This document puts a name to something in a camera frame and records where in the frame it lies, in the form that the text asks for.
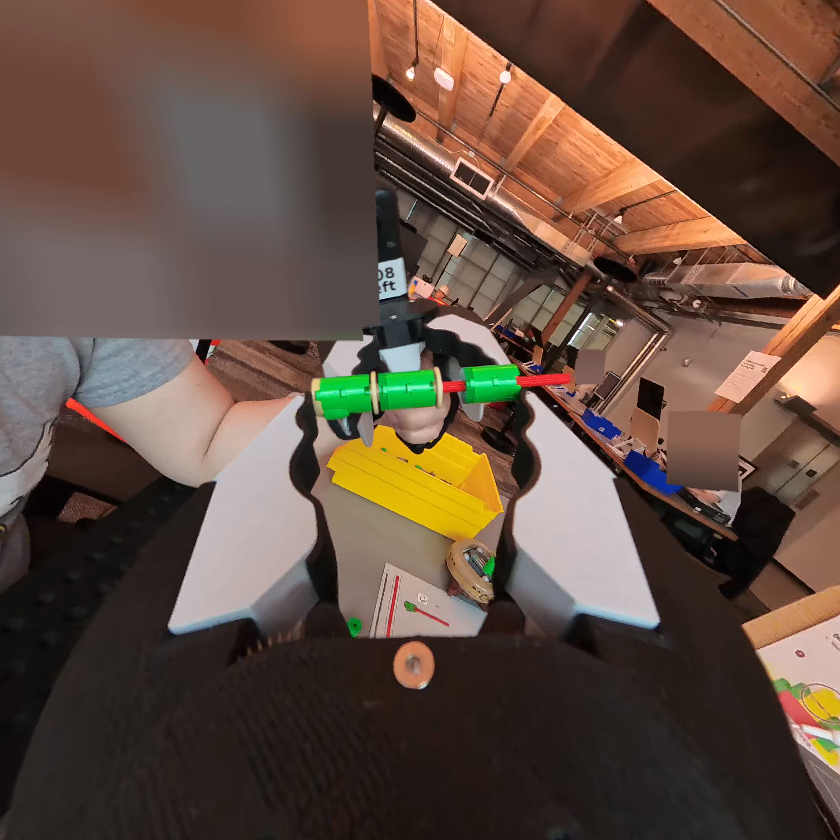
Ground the cardboard box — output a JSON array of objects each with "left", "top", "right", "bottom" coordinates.
[{"left": 742, "top": 586, "right": 840, "bottom": 651}]

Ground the person's left hand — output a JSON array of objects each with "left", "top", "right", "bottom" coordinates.
[{"left": 382, "top": 399, "right": 455, "bottom": 448}]

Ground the silver rectangular air duct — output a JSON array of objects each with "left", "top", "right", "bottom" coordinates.
[{"left": 646, "top": 262, "right": 815, "bottom": 301}]

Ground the blue storage bin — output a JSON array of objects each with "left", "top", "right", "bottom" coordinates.
[
  {"left": 581, "top": 408, "right": 624, "bottom": 441},
  {"left": 623, "top": 449, "right": 683, "bottom": 494}
]

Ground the beige round parts container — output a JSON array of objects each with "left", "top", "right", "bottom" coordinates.
[{"left": 446, "top": 539, "right": 497, "bottom": 605}]

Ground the colourful printed sheet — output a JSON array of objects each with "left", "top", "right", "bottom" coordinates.
[{"left": 755, "top": 617, "right": 840, "bottom": 788}]

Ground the red rod with green cylinders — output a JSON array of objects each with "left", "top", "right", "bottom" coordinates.
[{"left": 310, "top": 364, "right": 572, "bottom": 421}]

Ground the white ceiling vent grille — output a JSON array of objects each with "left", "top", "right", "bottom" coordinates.
[{"left": 449, "top": 156, "right": 494, "bottom": 201}]

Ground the black computer monitor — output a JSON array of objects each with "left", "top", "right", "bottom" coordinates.
[{"left": 630, "top": 377, "right": 667, "bottom": 447}]

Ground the long wooden workbench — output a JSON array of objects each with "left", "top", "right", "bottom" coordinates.
[{"left": 499, "top": 328, "right": 742, "bottom": 539}]

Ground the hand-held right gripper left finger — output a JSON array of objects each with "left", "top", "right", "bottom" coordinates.
[{"left": 167, "top": 392, "right": 342, "bottom": 636}]

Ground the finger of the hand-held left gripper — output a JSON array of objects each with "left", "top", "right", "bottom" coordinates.
[
  {"left": 318, "top": 339, "right": 383, "bottom": 448},
  {"left": 423, "top": 314, "right": 527, "bottom": 422}
]

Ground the paper notice on post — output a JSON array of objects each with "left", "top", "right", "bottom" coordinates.
[{"left": 715, "top": 350, "right": 782, "bottom": 404}]

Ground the white instruction sheet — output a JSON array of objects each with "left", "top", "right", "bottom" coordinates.
[{"left": 369, "top": 563, "right": 490, "bottom": 639}]

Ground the black office chair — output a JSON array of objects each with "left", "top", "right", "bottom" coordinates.
[{"left": 718, "top": 487, "right": 796, "bottom": 599}]

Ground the yellow plastic bin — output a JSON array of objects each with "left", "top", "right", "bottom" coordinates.
[{"left": 326, "top": 427, "right": 505, "bottom": 540}]

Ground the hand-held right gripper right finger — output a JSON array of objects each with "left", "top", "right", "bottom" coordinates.
[{"left": 495, "top": 390, "right": 662, "bottom": 641}]

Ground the orange strip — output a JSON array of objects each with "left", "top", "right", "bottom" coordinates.
[{"left": 64, "top": 397, "right": 126, "bottom": 442}]

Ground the wooden post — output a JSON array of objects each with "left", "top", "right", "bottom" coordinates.
[{"left": 709, "top": 285, "right": 840, "bottom": 414}]

